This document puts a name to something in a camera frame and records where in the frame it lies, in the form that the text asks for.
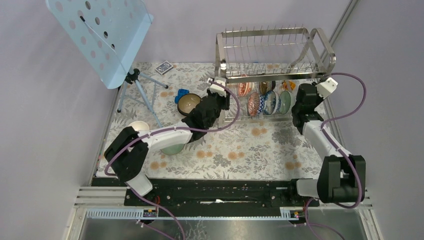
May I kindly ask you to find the blue white patterned bowl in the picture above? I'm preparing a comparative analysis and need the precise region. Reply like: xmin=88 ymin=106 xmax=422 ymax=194
xmin=263 ymin=90 xmax=281 ymax=115

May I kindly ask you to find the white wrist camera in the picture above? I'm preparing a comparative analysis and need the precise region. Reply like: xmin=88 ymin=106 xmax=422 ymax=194
xmin=315 ymin=77 xmax=338 ymax=100
xmin=207 ymin=76 xmax=227 ymax=98

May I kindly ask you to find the blue plastic toy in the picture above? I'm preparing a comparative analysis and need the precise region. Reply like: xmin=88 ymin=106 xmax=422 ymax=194
xmin=174 ymin=88 xmax=190 ymax=104

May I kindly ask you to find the light green celadon bowl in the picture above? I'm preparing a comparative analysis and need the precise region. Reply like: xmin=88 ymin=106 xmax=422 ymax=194
xmin=160 ymin=144 xmax=185 ymax=156

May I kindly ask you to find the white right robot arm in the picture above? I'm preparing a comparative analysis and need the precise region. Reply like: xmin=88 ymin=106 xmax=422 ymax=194
xmin=286 ymin=83 xmax=366 ymax=208

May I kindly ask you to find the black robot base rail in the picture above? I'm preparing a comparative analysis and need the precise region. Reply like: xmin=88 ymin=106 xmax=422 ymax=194
xmin=92 ymin=178 xmax=321 ymax=218

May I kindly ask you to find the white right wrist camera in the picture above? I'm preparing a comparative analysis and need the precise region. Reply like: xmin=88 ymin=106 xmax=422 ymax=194
xmin=315 ymin=77 xmax=338 ymax=100

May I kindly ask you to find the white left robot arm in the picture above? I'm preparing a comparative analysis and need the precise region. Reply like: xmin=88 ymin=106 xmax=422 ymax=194
xmin=103 ymin=92 xmax=230 ymax=206

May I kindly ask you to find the stainless steel dish rack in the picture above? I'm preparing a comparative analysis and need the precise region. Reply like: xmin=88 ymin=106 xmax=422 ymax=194
xmin=214 ymin=25 xmax=337 ymax=124

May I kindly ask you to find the orange white bowl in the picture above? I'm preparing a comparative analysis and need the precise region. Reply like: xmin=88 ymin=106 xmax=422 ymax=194
xmin=128 ymin=120 xmax=150 ymax=132

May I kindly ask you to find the light blue perforated music stand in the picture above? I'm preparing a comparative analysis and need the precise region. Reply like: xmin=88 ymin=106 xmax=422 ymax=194
xmin=45 ymin=0 xmax=168 ymax=127

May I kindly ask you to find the orange patterned bowl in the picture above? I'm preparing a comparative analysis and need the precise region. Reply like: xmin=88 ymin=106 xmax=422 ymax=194
xmin=237 ymin=82 xmax=254 ymax=97

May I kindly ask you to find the blue playing card box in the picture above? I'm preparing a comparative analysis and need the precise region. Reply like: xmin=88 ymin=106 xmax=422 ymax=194
xmin=155 ymin=61 xmax=174 ymax=76

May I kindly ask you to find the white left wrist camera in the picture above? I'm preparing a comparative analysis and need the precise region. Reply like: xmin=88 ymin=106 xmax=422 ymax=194
xmin=207 ymin=76 xmax=227 ymax=98

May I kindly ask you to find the orange small toy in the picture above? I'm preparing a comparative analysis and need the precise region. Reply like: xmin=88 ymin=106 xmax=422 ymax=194
xmin=281 ymin=80 xmax=296 ymax=92

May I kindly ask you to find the pale green bowl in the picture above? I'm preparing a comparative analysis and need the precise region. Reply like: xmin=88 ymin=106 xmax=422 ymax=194
xmin=279 ymin=90 xmax=292 ymax=115

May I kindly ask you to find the floral patterned table mat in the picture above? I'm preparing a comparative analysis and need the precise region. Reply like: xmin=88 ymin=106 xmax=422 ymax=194
xmin=104 ymin=62 xmax=322 ymax=180

